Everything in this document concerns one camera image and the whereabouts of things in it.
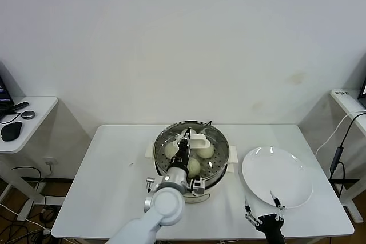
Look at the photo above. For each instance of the stainless steel steamer basket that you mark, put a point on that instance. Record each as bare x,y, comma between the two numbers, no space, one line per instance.
213,180

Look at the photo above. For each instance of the cream electric cooker pot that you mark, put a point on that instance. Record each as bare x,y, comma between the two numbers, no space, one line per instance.
233,156

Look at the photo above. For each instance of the black remote stick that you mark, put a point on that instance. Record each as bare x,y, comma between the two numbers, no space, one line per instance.
20,106

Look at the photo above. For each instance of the black computer mouse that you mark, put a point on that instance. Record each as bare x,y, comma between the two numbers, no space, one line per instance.
11,131

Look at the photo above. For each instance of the white wall outlet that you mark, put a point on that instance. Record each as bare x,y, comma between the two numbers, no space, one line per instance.
49,161

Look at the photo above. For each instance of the black text label sticker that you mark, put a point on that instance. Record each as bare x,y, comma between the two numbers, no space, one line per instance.
341,92

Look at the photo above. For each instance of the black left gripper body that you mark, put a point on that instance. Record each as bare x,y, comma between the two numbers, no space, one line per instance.
181,156

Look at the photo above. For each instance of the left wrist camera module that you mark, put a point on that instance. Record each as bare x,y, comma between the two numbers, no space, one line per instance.
197,187

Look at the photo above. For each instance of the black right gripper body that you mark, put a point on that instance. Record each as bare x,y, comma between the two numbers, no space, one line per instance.
271,225

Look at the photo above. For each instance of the white steamed baozi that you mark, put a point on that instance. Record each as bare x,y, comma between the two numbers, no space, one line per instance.
206,152
194,167
192,132
171,150

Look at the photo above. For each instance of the white side table with mouse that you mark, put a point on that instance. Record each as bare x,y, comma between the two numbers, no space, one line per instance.
37,121

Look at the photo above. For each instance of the grey round disc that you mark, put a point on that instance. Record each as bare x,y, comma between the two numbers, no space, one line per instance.
28,115

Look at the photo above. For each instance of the black laptop with lit screen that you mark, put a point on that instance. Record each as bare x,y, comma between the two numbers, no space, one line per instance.
4,92

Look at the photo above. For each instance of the dark laptop screen edge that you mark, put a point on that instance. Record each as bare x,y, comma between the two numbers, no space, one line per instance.
363,89

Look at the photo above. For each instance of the white round plate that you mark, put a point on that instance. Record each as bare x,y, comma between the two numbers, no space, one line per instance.
274,169

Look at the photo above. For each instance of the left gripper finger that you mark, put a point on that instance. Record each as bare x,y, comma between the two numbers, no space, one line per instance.
180,143
187,136

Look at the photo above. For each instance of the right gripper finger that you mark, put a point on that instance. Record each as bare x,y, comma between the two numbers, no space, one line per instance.
281,208
248,212

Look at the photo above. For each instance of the white side table with label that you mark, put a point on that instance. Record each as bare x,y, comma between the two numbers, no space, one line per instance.
347,102

